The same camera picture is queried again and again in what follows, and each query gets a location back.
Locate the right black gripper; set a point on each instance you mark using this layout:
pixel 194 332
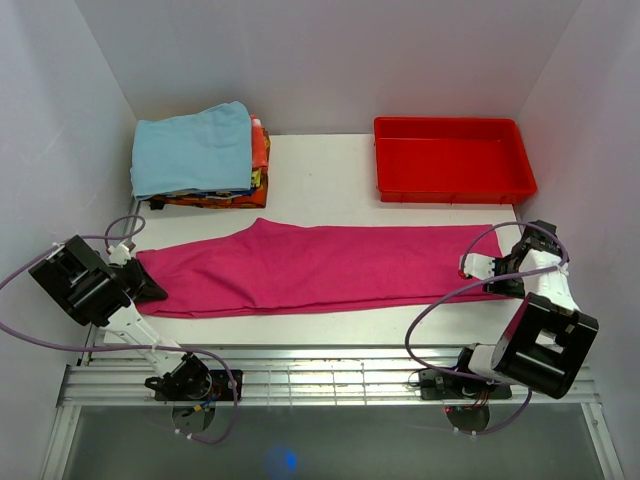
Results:
pixel 500 288

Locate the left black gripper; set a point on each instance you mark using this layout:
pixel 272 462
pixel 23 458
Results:
pixel 144 289

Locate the pink trousers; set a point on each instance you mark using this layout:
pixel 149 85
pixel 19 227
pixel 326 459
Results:
pixel 271 268

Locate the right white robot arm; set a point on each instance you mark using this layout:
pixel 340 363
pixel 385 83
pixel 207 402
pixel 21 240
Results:
pixel 546 342

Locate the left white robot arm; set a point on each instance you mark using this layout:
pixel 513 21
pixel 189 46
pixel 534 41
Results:
pixel 105 295

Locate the folded orange patterned trousers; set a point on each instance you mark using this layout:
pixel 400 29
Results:
pixel 253 198

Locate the red plastic tray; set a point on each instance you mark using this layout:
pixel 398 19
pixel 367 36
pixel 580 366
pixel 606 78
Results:
pixel 451 160

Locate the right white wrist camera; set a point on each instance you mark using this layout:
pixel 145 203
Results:
pixel 477 266

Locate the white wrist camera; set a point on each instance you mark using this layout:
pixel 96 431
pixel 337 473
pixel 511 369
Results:
pixel 121 253
pixel 477 266

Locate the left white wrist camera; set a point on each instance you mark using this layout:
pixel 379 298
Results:
pixel 121 253

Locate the aluminium rail frame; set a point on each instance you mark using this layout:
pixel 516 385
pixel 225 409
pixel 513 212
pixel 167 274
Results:
pixel 330 396

